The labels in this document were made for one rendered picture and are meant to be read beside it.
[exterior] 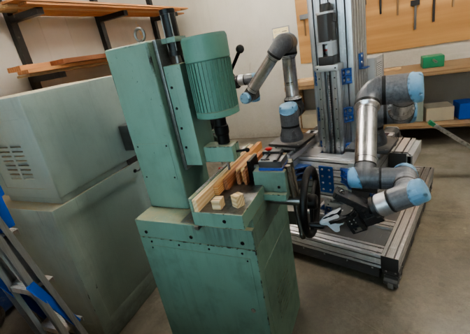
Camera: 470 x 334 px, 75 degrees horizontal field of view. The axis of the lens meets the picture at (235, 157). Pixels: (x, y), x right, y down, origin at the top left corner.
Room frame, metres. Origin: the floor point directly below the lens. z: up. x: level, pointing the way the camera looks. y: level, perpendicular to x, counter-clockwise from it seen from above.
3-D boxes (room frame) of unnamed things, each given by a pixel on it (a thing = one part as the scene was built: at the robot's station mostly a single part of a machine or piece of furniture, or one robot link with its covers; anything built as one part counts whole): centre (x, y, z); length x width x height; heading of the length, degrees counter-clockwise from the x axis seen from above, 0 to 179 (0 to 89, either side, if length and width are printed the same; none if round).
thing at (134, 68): (1.38, 0.29, 1.16); 0.22 x 0.22 x 0.72; 63
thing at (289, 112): (1.92, -0.39, 0.98); 0.13 x 0.12 x 0.14; 153
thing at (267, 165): (1.19, -0.15, 0.99); 0.13 x 0.11 x 0.06; 153
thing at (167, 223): (1.31, 0.14, 0.76); 0.57 x 0.45 x 0.09; 63
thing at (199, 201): (1.28, 0.04, 0.93); 0.60 x 0.02 x 0.05; 153
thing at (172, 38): (1.32, 0.16, 1.54); 0.08 x 0.08 x 0.17; 63
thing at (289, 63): (2.03, -0.45, 1.19); 0.15 x 0.12 x 0.55; 153
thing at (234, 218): (1.22, -0.07, 0.87); 0.61 x 0.30 x 0.06; 153
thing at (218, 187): (1.36, -0.02, 0.92); 0.54 x 0.02 x 0.04; 153
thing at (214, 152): (1.26, 0.05, 1.03); 0.14 x 0.07 x 0.09; 63
